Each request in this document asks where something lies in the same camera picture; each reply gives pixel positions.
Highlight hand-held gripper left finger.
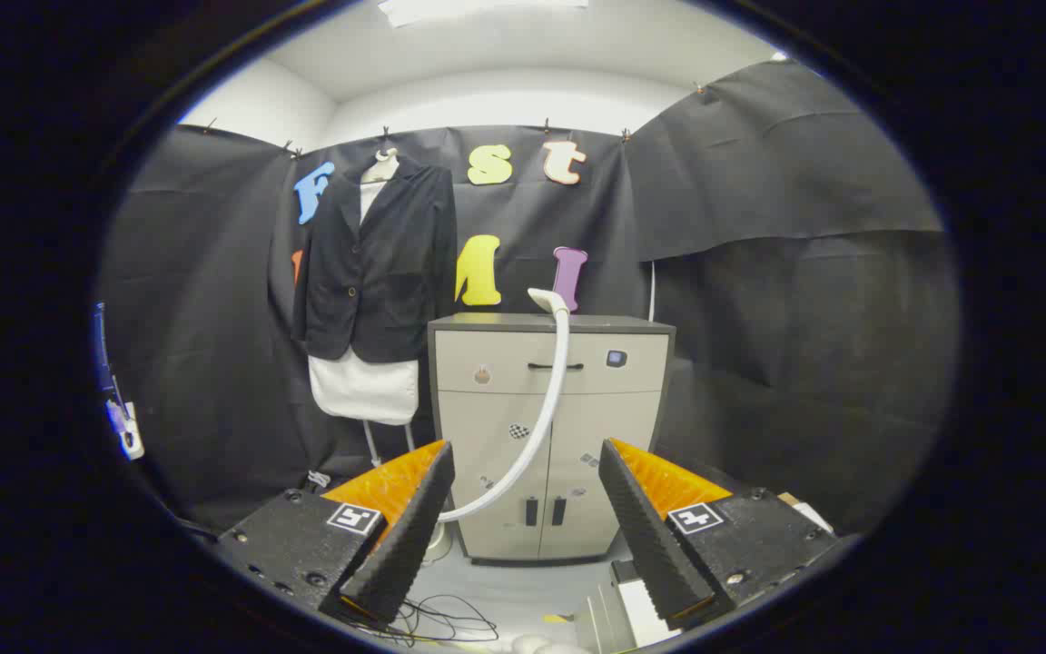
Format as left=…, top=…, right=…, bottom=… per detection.
left=214, top=440, right=457, bottom=628

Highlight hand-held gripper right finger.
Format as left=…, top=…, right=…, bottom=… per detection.
left=597, top=438, right=842, bottom=632

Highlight black blazer jacket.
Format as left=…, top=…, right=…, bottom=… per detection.
left=291, top=156, right=459, bottom=364

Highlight white box stack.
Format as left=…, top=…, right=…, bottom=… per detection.
left=577, top=561, right=683, bottom=654

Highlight grey cabinet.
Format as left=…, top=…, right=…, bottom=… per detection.
left=427, top=313, right=676, bottom=566

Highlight white mannequin torso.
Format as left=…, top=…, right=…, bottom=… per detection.
left=308, top=148, right=421, bottom=469

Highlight white rounded object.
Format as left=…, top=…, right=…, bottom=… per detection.
left=509, top=633, right=589, bottom=654

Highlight flat cardboard box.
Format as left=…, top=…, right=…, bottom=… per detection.
left=777, top=491, right=837, bottom=535

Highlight blue and white tool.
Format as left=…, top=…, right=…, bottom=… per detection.
left=92, top=302, right=144, bottom=461

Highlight black backdrop cloth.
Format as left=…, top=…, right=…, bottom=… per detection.
left=96, top=59, right=960, bottom=537

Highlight ceiling light panel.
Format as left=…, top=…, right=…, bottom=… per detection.
left=378, top=0, right=589, bottom=28

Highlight black floor cables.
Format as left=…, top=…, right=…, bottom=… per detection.
left=341, top=595, right=501, bottom=648

